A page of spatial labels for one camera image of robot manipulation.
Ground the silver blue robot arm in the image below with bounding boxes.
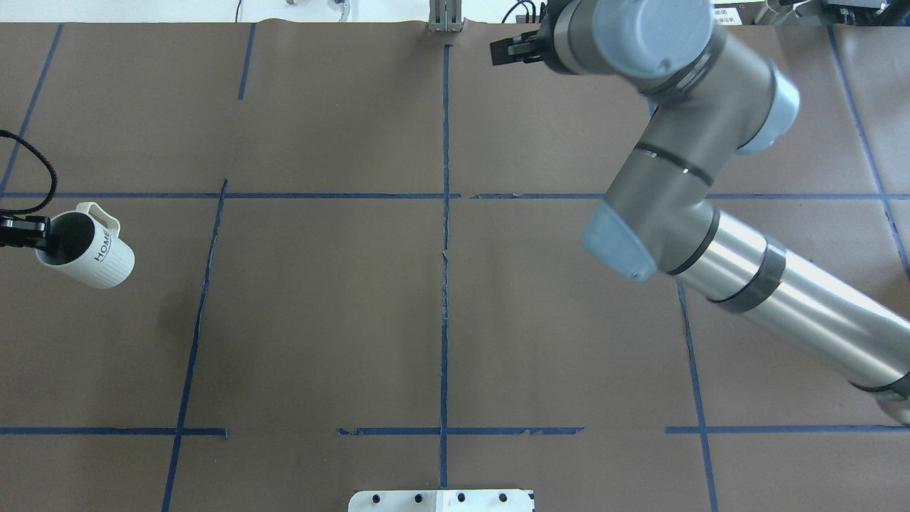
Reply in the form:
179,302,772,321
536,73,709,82
490,1,909,425

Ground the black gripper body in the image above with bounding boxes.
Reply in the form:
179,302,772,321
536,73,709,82
530,21,559,68

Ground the white mug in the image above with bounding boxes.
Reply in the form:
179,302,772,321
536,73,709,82
35,201,136,289

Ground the aluminium frame post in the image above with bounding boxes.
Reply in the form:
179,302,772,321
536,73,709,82
428,0,464,33

